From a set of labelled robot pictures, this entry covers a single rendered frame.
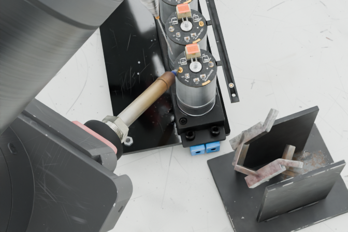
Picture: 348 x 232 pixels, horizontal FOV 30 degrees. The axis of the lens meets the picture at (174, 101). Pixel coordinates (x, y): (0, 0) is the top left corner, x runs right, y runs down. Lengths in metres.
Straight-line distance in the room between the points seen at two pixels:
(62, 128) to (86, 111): 0.21
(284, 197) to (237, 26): 0.14
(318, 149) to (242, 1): 0.12
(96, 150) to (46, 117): 0.02
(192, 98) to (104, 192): 0.18
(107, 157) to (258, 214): 0.18
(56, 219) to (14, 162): 0.02
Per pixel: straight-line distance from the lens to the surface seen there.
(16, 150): 0.22
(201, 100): 0.39
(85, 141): 0.22
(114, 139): 0.31
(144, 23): 0.45
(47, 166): 0.22
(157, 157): 0.42
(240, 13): 0.47
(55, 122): 0.23
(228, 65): 0.38
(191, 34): 0.39
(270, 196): 0.35
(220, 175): 0.41
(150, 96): 0.35
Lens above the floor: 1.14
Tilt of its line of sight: 65 degrees down
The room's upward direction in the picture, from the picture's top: 5 degrees counter-clockwise
